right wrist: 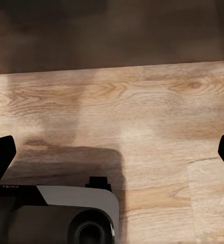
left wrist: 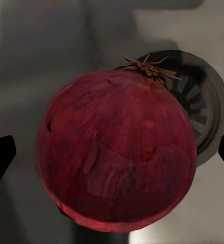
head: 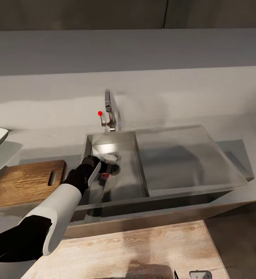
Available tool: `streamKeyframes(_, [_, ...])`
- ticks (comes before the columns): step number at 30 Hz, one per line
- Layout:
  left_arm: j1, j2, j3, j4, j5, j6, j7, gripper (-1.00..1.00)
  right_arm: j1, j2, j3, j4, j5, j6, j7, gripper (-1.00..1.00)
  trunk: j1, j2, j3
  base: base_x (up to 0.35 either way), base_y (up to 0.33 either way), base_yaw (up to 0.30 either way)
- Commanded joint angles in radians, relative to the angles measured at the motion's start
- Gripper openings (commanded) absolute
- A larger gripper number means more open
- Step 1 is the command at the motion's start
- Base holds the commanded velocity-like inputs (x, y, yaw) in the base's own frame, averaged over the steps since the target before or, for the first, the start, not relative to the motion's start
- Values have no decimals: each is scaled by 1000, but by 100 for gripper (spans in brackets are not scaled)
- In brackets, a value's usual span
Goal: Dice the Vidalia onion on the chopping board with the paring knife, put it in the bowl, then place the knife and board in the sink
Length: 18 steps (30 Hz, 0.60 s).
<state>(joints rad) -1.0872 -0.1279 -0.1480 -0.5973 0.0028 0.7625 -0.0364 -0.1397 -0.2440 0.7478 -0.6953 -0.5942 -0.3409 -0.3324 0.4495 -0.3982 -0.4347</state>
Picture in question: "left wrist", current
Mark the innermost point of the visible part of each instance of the drop in sink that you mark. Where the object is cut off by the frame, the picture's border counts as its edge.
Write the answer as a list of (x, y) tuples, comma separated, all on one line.
[(45, 44)]

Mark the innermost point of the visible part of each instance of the vidalia onion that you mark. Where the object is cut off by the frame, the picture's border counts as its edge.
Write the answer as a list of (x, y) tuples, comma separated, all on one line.
[(116, 150)]

